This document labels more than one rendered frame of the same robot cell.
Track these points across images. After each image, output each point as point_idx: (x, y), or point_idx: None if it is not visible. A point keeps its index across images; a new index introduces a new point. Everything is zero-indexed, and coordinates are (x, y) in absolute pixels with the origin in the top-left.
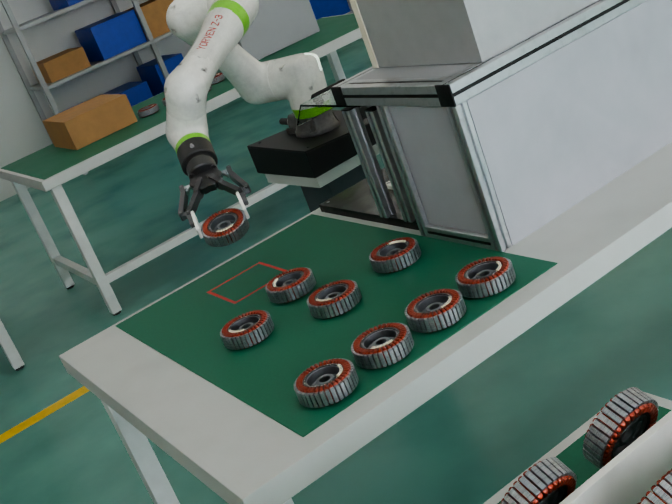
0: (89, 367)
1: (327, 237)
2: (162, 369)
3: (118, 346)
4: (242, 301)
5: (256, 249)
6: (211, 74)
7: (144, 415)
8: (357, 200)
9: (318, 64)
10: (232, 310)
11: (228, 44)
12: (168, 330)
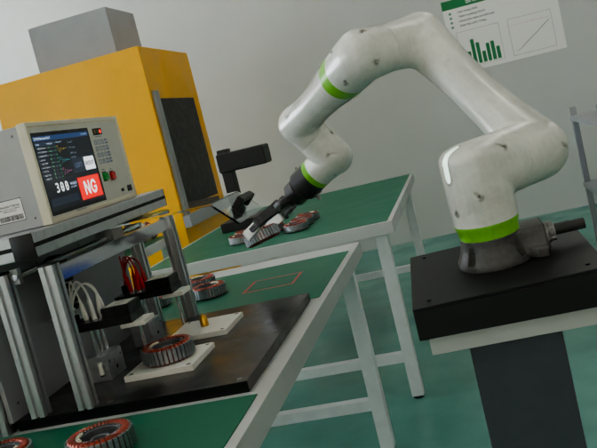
0: (310, 252)
1: (250, 303)
2: (242, 271)
3: (313, 256)
4: (250, 283)
5: (321, 280)
6: (292, 123)
7: (211, 273)
8: (258, 306)
9: (444, 172)
10: (248, 281)
11: (311, 100)
12: (284, 267)
